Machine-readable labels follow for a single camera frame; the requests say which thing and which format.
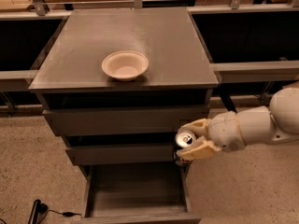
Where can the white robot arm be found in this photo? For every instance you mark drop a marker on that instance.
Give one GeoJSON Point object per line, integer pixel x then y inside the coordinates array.
{"type": "Point", "coordinates": [277, 123]}

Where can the bottom grey open drawer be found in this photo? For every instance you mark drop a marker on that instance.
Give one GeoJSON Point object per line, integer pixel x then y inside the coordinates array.
{"type": "Point", "coordinates": [141, 193]}

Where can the top grey drawer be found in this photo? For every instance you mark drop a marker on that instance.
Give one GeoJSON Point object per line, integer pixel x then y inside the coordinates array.
{"type": "Point", "coordinates": [102, 121]}

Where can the grey drawer cabinet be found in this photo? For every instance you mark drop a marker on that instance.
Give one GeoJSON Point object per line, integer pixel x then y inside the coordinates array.
{"type": "Point", "coordinates": [179, 73]}

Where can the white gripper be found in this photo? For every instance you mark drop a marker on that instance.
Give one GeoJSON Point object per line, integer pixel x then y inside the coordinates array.
{"type": "Point", "coordinates": [223, 130]}

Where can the middle grey drawer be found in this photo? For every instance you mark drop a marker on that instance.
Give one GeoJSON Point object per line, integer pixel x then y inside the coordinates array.
{"type": "Point", "coordinates": [120, 154]}

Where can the white paper bowl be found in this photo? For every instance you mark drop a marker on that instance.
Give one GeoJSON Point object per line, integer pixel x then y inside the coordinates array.
{"type": "Point", "coordinates": [125, 65]}

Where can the black power adapter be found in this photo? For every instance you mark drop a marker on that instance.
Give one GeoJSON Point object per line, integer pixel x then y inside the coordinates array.
{"type": "Point", "coordinates": [38, 209]}

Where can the dark pepsi can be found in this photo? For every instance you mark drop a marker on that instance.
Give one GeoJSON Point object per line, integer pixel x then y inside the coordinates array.
{"type": "Point", "coordinates": [183, 140]}

